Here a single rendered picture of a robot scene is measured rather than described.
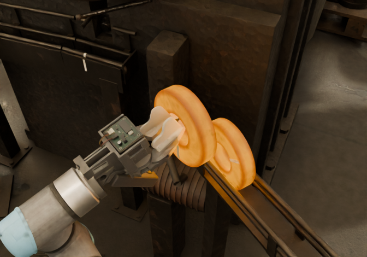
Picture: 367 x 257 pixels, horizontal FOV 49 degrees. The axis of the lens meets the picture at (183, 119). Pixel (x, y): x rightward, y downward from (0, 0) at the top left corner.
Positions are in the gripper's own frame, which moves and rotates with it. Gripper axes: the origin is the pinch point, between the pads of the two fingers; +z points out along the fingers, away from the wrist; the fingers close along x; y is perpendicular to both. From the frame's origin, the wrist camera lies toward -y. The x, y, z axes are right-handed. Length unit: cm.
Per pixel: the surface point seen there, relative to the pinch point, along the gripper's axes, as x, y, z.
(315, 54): 63, -118, 115
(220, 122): 0.1, -8.9, 7.5
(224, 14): 19.8, -4.4, 26.5
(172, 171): 9.1, -28.2, -3.9
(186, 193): 5.3, -34.4, -4.1
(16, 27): 76, -13, -12
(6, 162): 91, -74, -48
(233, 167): -7.2, -14.0, 3.8
